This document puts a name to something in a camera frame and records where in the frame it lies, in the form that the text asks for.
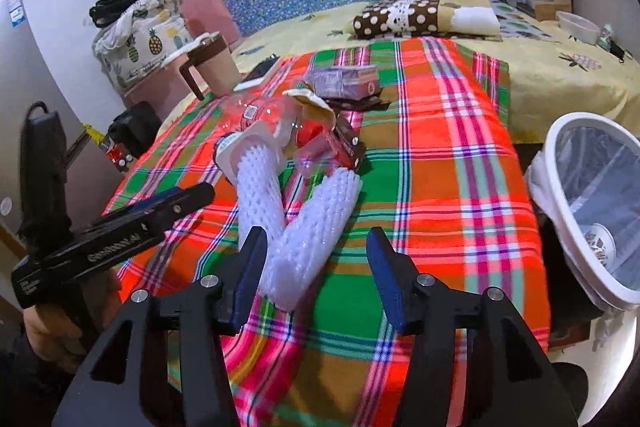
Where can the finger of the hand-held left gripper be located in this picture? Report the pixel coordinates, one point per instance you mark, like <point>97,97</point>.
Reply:
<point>150,201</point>
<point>190,199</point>

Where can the white power bank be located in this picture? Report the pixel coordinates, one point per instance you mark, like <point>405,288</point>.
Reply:
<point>260,69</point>

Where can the clear plastic bottle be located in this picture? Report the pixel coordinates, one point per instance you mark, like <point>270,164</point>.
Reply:
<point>272,112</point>

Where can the white trash bin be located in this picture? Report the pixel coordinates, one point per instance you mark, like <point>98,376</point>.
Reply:
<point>554,147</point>

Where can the black bag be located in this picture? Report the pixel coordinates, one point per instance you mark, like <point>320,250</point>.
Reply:
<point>135,127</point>

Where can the red jelly cup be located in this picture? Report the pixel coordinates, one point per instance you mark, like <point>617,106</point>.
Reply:
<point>312,134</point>

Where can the red white-dotted object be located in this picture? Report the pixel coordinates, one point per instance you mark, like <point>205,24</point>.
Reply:
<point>117,157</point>

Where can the white plastic packet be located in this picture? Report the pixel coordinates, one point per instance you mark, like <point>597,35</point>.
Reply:
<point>312,104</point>

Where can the grey refrigerator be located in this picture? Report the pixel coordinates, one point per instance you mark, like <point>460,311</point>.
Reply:
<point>30,72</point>

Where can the white foam fruit net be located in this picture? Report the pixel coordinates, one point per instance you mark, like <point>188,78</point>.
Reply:
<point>320,227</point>
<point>255,197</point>

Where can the clear plastic bin liner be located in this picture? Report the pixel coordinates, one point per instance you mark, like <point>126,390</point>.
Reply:
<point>595,167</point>

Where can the brown polka dot pillow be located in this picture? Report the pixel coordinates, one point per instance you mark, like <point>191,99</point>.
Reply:
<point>385,19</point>

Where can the pink storage box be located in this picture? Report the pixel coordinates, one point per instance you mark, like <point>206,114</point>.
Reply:
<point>155,99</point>

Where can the printed paper cup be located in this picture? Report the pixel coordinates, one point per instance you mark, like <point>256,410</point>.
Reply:
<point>600,243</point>

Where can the person's left hand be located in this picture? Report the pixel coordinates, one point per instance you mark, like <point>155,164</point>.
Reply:
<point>47,332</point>

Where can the yellow pineapple print bedsheet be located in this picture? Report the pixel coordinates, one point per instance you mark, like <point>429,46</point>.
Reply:
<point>550,77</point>

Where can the dark snack wrapper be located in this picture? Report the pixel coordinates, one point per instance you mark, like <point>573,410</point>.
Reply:
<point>360,103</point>

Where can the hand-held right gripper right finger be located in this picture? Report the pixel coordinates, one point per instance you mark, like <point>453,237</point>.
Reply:
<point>389,287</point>

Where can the brown snack box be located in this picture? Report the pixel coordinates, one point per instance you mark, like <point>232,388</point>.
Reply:
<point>350,144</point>

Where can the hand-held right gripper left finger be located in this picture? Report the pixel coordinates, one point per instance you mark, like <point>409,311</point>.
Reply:
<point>245,279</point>

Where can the pineapple print fabric bag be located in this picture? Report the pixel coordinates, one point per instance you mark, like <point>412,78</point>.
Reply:
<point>145,42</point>

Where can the clear plastic container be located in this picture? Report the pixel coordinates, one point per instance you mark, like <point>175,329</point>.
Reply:
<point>577,27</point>

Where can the red green plaid blanket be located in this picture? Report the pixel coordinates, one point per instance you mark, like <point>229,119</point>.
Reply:
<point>440,187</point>

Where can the small glass jar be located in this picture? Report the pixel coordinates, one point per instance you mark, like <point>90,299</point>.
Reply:
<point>606,37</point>

